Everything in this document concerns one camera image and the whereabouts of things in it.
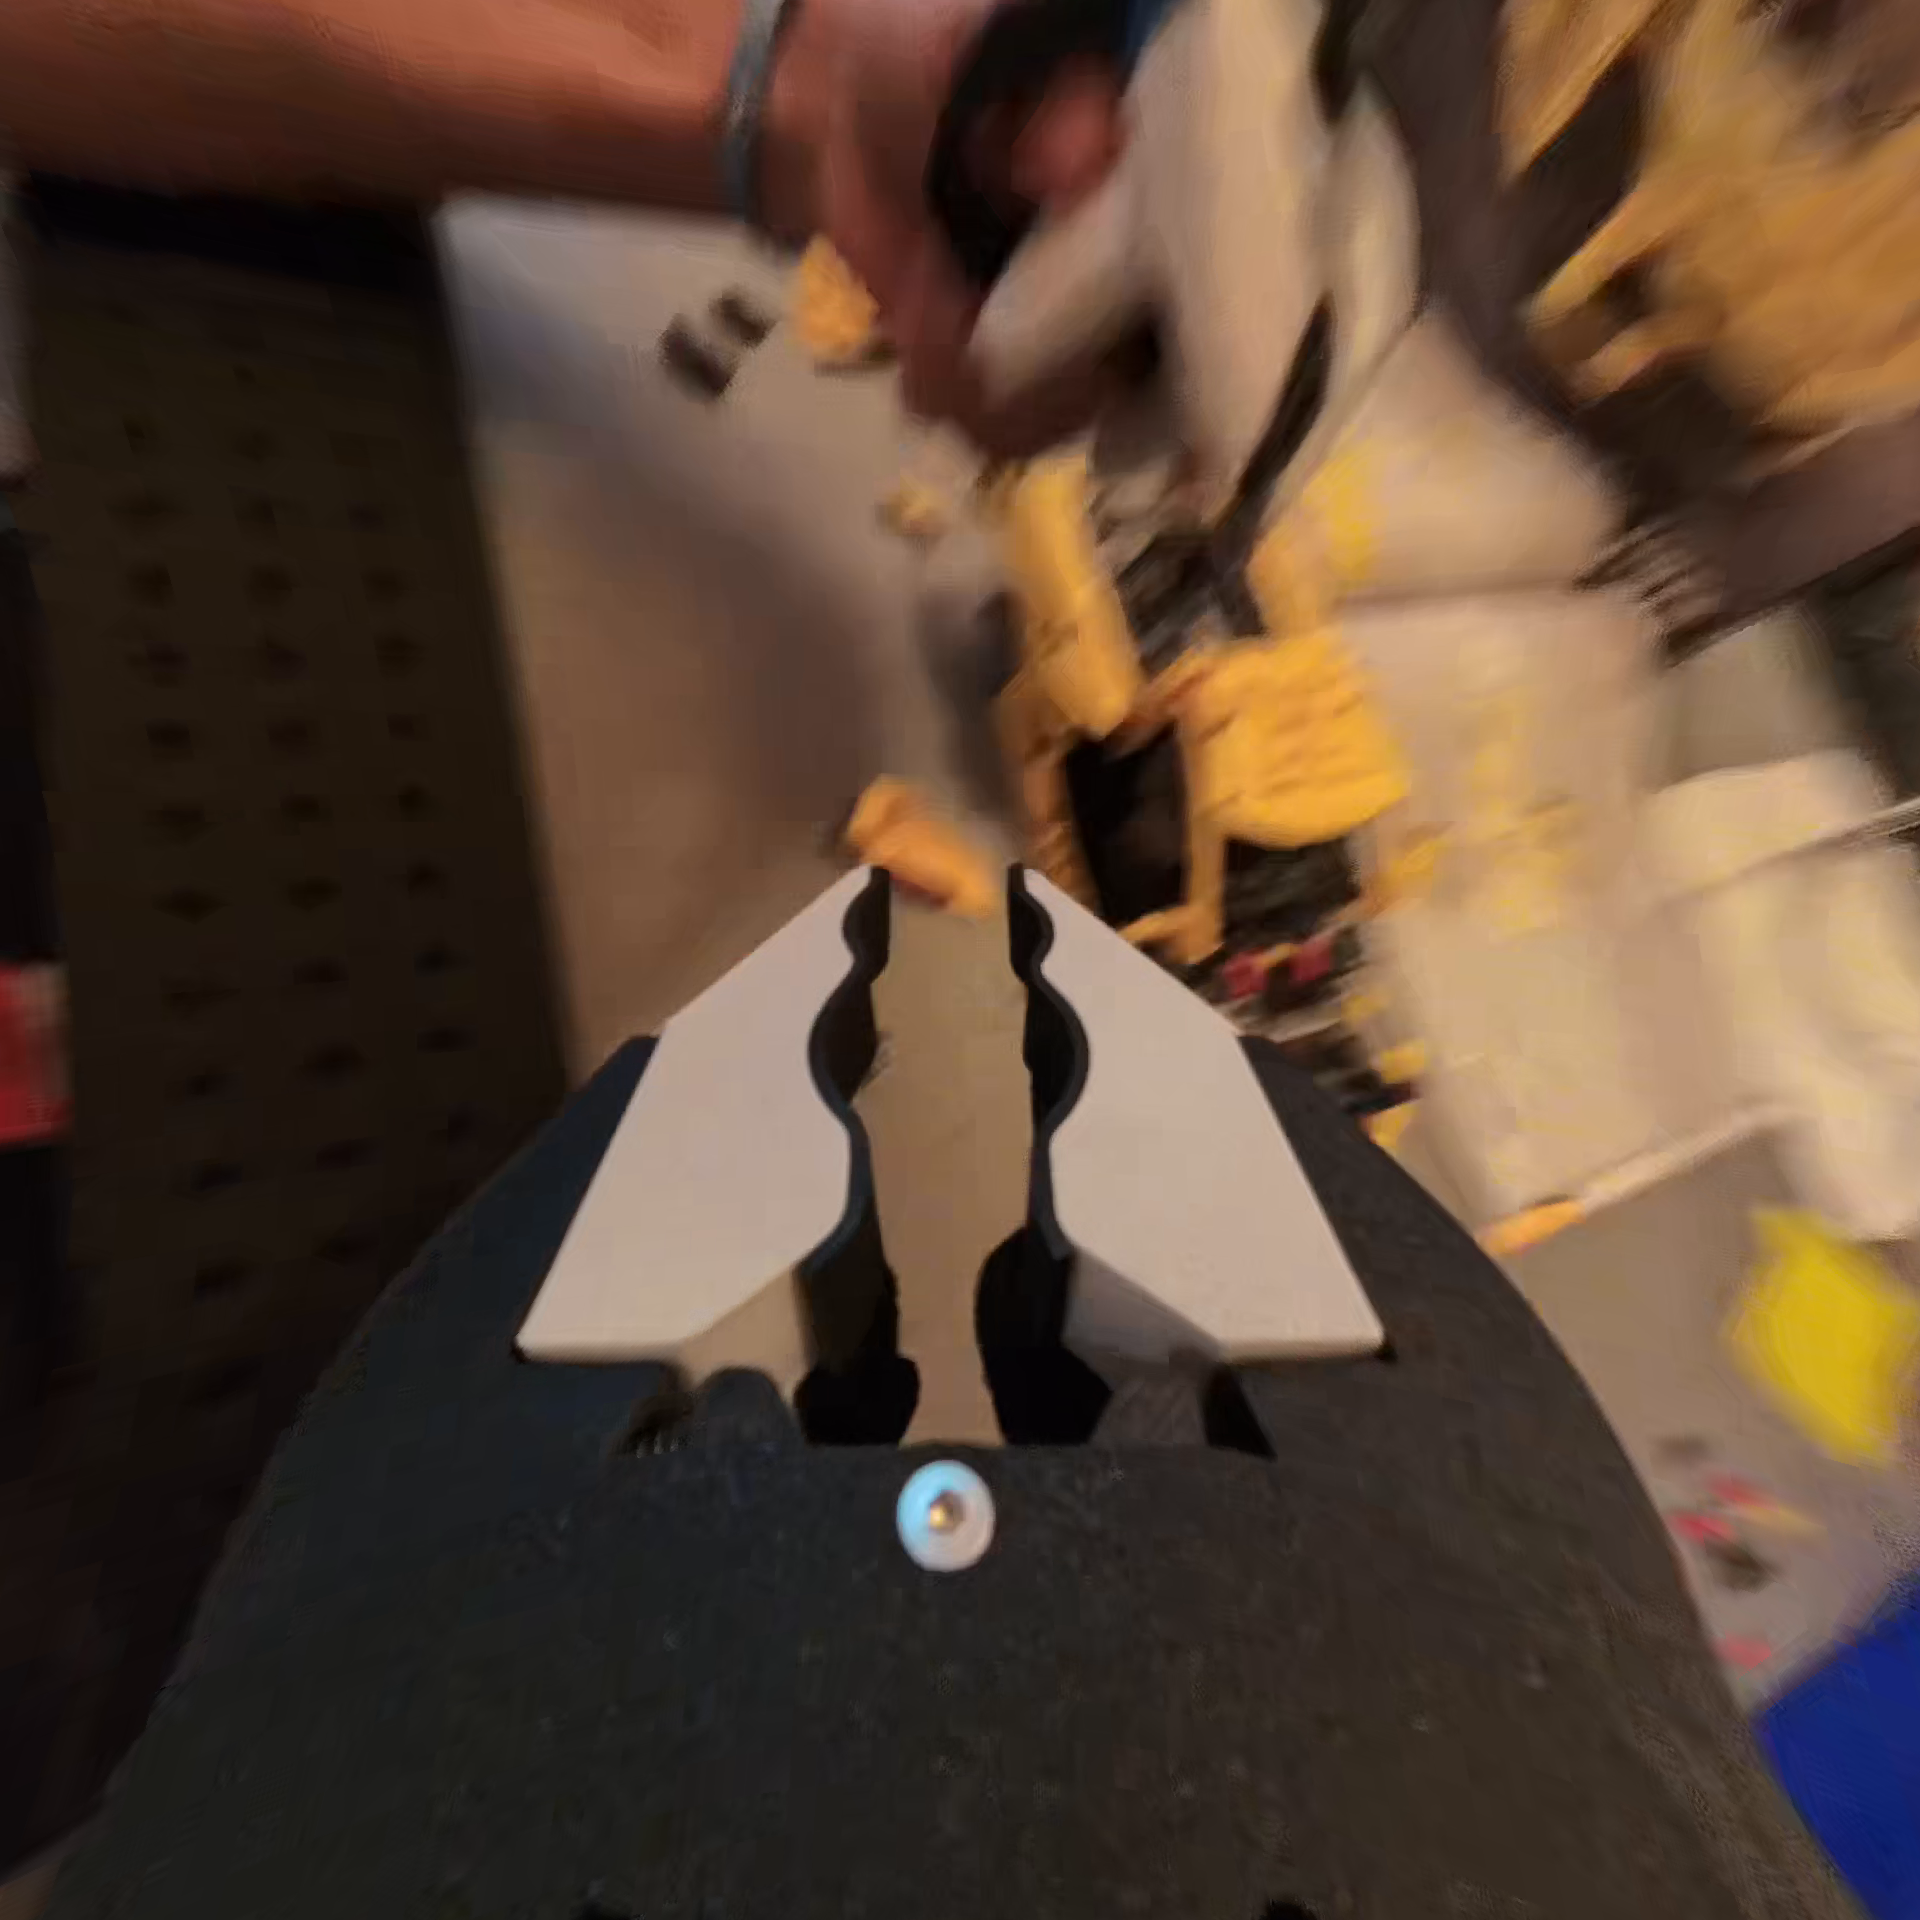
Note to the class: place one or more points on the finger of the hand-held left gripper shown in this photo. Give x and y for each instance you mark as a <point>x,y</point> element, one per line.
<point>1259,195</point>

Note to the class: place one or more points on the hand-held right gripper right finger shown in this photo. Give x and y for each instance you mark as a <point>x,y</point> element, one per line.
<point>1200,1186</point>

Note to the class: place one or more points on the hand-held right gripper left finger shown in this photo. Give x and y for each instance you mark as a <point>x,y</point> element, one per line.
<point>704,1186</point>

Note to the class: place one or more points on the grey desk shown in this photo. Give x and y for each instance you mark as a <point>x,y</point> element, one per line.
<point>675,601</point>

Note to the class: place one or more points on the person's left hand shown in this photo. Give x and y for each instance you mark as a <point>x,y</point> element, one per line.
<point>870,149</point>

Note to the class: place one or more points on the black connector brick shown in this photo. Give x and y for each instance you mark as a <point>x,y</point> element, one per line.
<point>743,319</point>
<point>694,361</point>

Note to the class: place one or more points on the pale blue wristband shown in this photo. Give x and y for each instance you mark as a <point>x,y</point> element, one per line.
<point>751,107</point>

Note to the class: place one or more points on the building instruction booklet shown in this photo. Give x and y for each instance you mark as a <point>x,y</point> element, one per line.
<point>1501,570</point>

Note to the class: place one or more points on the yellow brick toy car model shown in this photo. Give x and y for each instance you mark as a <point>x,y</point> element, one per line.
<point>1277,735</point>

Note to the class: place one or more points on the black toy car box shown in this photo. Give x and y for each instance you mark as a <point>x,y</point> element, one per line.
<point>1723,226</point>

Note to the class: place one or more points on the pile of small coloured pins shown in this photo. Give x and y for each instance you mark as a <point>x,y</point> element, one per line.
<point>1723,1531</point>

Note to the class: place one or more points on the yellow paper scrap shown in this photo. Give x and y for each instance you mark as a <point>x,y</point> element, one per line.
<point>1822,1335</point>

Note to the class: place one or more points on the blue plastic bin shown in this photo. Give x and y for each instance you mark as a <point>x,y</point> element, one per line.
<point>1846,1756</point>

